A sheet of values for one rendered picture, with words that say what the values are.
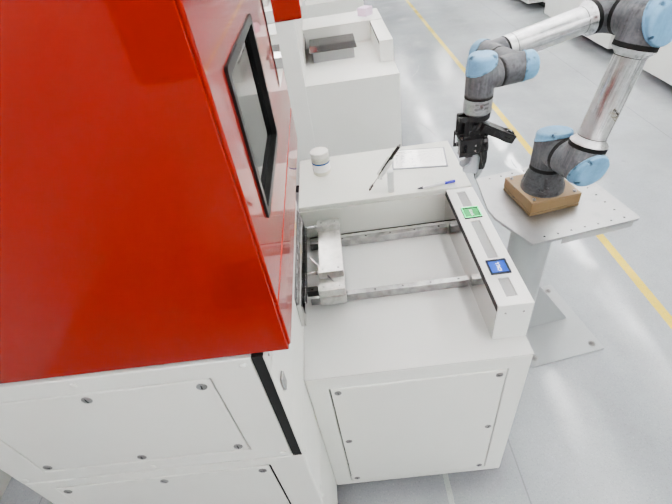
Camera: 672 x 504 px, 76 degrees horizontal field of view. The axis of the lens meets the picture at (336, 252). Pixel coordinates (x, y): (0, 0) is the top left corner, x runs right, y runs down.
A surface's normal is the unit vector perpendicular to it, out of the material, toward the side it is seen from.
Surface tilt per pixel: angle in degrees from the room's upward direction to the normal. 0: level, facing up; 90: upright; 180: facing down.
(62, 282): 90
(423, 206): 90
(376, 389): 90
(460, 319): 0
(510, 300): 0
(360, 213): 90
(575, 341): 0
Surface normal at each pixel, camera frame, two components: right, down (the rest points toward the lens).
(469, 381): 0.05, 0.65
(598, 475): -0.12, -0.74
